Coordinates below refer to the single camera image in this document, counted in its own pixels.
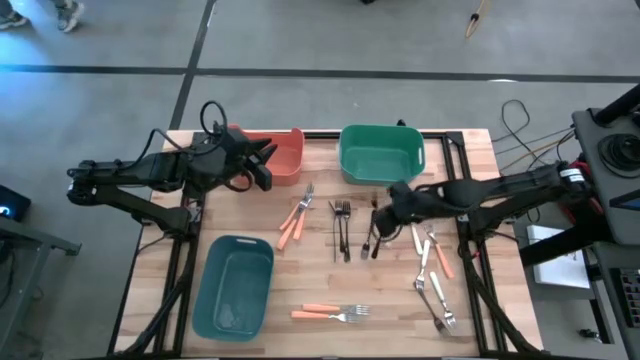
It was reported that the person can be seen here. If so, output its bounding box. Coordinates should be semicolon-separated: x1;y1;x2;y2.
0;0;86;34

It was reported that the dark teal plastic bin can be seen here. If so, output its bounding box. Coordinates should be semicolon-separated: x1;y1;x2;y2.
192;234;275;344

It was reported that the grey metal stand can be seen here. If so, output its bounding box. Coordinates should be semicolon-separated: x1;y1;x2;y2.
0;214;83;360

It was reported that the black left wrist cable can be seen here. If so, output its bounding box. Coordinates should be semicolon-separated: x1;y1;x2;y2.
198;99;230;151

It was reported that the keypad with coloured buttons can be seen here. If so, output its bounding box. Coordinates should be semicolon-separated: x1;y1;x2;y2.
618;267;640;330

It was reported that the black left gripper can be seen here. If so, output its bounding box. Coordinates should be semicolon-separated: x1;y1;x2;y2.
212;125;279;194

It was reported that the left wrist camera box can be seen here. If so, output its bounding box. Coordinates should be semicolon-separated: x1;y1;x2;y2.
251;157;275;193

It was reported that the black pole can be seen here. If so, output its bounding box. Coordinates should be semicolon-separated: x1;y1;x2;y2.
593;82;640;127

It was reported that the grey equipment cart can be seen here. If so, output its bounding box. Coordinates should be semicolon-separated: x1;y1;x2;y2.
571;107;640;247

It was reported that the black floor cable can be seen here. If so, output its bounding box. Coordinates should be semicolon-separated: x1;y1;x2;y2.
501;98;576;169

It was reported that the green plastic bin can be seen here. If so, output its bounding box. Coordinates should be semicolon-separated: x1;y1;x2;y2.
338;123;427;189

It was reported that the yellow floor cable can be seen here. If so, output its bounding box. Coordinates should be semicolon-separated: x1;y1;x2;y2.
499;134;576;174

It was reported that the black box with blue light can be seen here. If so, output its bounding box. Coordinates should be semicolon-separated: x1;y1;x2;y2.
0;183;32;224

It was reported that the black aluminium table frame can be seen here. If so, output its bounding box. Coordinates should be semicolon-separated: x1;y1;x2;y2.
107;129;544;359

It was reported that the yellow cord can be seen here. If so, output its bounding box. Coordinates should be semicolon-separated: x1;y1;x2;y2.
464;0;494;40

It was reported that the orange plastic bin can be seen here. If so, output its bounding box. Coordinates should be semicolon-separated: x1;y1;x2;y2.
227;123;305;188

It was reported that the coiled black cable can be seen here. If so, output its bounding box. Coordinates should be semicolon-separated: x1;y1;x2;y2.
597;132;640;180

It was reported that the white box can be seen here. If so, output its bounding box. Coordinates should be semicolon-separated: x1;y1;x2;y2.
526;223;592;291

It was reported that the tablet screen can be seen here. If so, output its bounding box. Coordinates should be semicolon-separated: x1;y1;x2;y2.
609;193;640;212

